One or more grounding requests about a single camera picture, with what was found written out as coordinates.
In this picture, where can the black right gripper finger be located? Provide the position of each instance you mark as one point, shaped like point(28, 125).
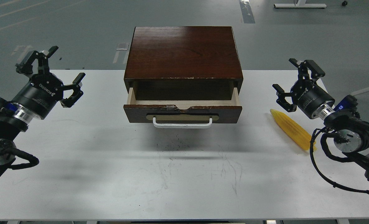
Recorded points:
point(281, 99)
point(307, 69)

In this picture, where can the white desk leg base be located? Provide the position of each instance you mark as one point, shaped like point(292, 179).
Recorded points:
point(300, 4)

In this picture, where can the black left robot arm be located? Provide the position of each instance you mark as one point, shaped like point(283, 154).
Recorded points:
point(15, 118)

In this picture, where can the wooden drawer with white handle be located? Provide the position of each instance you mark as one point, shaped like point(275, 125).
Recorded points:
point(183, 113)

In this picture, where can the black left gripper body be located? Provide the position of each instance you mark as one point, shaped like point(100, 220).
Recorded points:
point(40, 95)

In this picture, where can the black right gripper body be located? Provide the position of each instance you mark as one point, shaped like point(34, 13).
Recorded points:
point(308, 96)

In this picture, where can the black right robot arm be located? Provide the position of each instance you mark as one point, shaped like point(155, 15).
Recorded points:
point(345, 137)

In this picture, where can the yellow corn cob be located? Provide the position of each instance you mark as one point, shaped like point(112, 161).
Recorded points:
point(297, 133)

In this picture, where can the dark wooden drawer cabinet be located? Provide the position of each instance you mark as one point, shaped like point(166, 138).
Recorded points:
point(183, 52)

